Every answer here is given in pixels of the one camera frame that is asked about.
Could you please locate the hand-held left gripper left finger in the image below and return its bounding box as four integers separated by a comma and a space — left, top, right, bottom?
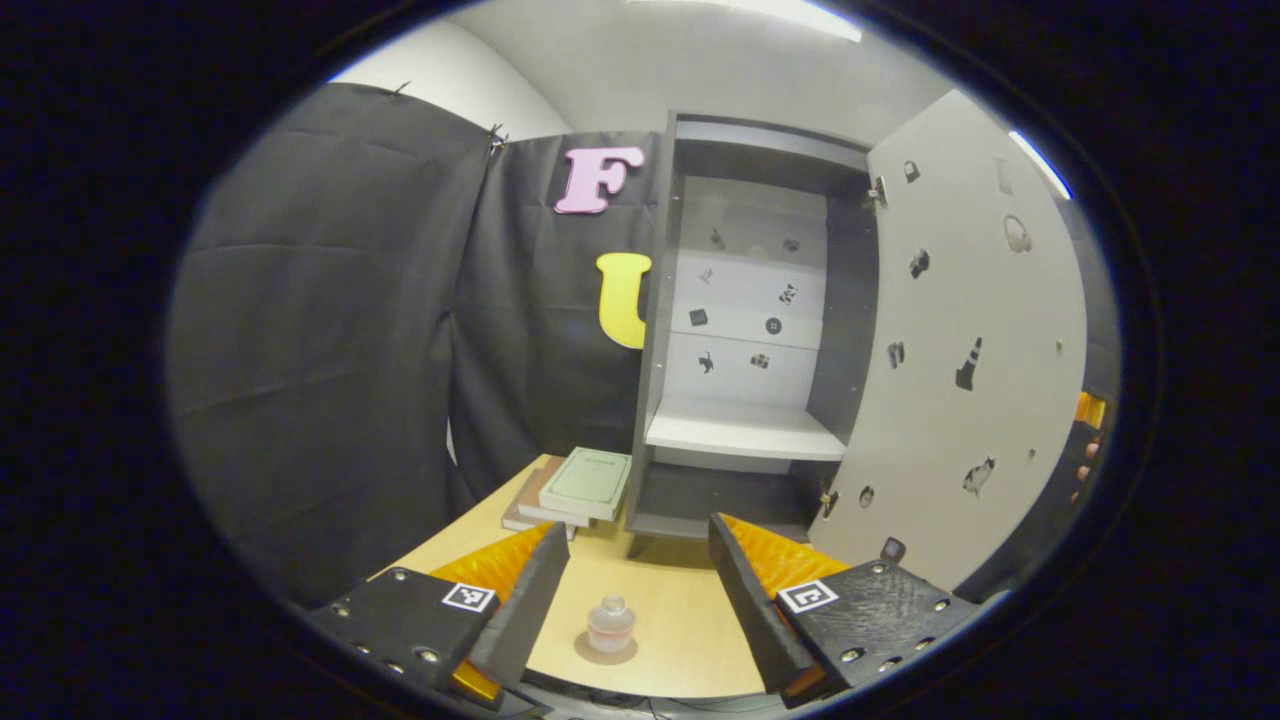
308, 522, 571, 713

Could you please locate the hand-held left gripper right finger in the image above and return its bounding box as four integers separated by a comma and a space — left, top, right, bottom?
708, 513, 986, 711

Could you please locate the round brown coaster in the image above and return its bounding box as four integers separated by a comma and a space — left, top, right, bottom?
573, 631, 640, 667

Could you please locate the clear bottle with pink label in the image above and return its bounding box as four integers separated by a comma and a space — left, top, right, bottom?
586, 594, 637, 656

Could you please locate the grey cabinet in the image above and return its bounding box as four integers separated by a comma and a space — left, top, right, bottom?
625, 110, 881, 560

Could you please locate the grey book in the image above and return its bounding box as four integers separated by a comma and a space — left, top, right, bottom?
500, 498, 578, 542

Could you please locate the brown book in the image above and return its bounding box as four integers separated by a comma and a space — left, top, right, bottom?
516, 454, 567, 511

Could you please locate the green notebook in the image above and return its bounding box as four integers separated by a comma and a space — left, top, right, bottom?
538, 446, 634, 523

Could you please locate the narrow ceiling light panel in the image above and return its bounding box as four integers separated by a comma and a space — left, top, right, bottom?
1007, 129, 1074, 202

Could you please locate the black backdrop cloth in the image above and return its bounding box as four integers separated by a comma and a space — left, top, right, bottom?
165, 82, 1119, 611

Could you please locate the wide ceiling light panel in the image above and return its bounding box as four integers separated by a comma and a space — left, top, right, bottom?
628, 0, 864, 44

